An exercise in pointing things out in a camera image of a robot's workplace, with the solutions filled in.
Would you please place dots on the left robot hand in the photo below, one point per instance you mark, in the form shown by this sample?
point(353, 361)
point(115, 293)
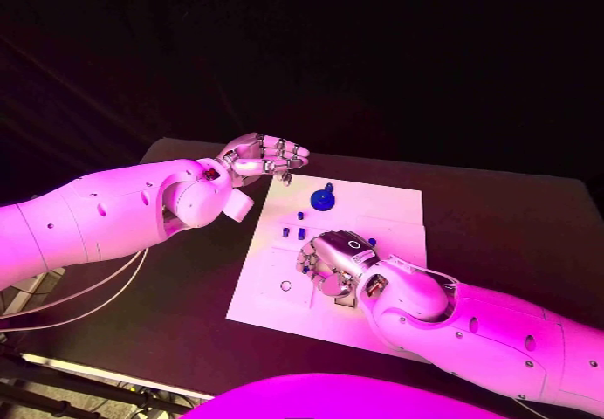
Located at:
point(264, 153)

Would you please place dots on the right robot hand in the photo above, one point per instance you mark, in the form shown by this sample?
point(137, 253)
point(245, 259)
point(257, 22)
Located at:
point(337, 258)

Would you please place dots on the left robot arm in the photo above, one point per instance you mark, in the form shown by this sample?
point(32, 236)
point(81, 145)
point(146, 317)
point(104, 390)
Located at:
point(108, 209)

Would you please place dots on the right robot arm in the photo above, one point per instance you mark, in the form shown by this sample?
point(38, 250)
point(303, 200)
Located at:
point(482, 330)

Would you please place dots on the white task board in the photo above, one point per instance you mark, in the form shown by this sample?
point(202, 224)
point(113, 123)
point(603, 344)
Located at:
point(293, 294)

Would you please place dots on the blue gear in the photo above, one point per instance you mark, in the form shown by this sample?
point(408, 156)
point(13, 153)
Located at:
point(322, 199)

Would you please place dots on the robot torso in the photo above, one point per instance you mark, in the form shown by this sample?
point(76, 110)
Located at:
point(330, 397)

